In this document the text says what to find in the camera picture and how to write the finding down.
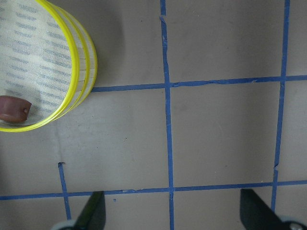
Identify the yellow bamboo steamer layer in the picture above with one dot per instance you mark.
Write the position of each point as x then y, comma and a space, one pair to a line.
87, 58
39, 61

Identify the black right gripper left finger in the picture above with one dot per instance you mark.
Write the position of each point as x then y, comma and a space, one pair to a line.
93, 215

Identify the brown bun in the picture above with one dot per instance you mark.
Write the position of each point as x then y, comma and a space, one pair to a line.
13, 109

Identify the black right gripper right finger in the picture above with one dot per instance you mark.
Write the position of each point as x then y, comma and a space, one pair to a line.
256, 215

